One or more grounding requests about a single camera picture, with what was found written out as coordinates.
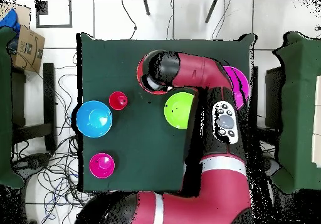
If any green bowl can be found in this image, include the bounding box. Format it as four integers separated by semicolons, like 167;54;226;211
164;91;196;130

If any orange bowl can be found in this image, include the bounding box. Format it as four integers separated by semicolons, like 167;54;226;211
136;54;169;95

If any red cup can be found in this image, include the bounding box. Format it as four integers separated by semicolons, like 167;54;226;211
108;91;129;111

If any large blue bowl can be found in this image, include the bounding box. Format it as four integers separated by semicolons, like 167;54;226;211
76;100;113;139

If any dark green tablecloth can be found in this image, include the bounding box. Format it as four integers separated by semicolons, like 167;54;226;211
76;32;256;193

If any small red bowl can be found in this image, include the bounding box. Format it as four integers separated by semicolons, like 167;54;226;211
89;152;116;179

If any large pink bowl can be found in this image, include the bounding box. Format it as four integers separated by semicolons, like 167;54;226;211
221;65;250;110

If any grey chair leg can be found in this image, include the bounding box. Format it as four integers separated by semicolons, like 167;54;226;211
204;0;219;24
142;0;151;16

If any black metal stand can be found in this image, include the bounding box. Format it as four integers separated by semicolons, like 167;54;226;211
11;62;57;152
250;65;284;134

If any green cloth covered table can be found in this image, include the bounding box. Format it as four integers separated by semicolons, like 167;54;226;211
273;31;321;194
0;26;26;189

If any printed cardboard box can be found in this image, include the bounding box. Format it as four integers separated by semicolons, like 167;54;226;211
11;24;46;73

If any white box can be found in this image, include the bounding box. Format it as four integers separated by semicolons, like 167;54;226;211
311;75;321;168

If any plain cardboard box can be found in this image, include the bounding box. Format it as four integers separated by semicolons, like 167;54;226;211
0;3;32;29

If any blue bag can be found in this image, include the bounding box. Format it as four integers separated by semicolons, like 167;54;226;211
0;8;21;38

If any black floor cable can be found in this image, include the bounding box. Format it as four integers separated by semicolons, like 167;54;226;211
121;0;138;40

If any tangle of floor cables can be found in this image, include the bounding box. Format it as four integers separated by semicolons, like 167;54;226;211
14;53;96;224

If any black pedestal foot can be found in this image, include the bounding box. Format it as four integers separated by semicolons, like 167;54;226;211
12;152;52;177
265;157;282;178

